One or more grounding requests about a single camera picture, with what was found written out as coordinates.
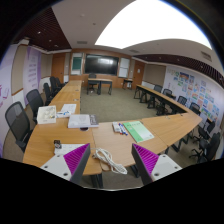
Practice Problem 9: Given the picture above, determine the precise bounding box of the white printed paper sheet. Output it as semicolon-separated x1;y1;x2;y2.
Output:
60;103;78;115

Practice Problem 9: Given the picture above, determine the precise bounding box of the brown wooden door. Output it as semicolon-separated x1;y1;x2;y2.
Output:
50;53;66;84
132;60;146;90

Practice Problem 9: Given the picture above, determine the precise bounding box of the colourful wall posters group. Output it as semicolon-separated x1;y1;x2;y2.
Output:
168;68;222;126

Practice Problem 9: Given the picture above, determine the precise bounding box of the green wall board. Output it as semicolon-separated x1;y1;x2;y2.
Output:
71;56;83;76

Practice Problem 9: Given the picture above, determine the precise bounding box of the white coiled power cable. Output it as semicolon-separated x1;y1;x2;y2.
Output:
92;147;129;176

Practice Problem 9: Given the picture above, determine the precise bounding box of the small white and blue box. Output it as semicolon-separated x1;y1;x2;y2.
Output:
55;110;72;119

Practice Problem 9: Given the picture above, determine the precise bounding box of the black mesh office chair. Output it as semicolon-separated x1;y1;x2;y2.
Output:
4;101;34;154
25;88;45;124

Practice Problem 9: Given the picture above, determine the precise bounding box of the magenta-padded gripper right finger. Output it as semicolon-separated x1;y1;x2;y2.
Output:
130;142;183;187

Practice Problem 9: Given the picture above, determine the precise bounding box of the row of black office chairs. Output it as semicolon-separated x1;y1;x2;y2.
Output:
151;84;223;164
42;76;66;106

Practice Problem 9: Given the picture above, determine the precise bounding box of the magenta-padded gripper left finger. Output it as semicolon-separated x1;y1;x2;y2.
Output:
39;142;92;185

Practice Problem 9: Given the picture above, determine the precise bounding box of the small wooden side desk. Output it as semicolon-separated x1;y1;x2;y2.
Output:
121;78;134;91

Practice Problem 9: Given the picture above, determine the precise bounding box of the thick white book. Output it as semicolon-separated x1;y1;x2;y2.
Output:
67;113;100;130

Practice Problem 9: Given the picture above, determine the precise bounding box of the white open cardboard box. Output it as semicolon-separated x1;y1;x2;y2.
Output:
36;105;58;125

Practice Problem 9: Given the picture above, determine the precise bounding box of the white wall board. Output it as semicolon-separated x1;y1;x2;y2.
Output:
118;57;131;78

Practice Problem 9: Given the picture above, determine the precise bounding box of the large black wall screen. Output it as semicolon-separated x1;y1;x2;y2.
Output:
84;53;120;76

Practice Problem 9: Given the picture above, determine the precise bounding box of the large ceiling light panel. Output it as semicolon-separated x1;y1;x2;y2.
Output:
94;0;213;50

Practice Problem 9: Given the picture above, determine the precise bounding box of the white whiteboard eraser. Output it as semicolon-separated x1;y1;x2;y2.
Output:
111;121;122;134

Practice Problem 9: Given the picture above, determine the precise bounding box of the purple wall banner with lettering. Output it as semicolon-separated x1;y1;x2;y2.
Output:
0;44;18;158

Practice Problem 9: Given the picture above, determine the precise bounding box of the blue whiteboard marker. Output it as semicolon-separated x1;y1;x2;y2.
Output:
117;122;127;136
119;122;129;137

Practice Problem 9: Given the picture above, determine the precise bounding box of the wooden desk with black legs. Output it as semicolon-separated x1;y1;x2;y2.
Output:
86;77;114;96

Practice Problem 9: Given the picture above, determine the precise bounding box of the green booklet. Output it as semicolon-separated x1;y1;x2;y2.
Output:
122;120;155;144

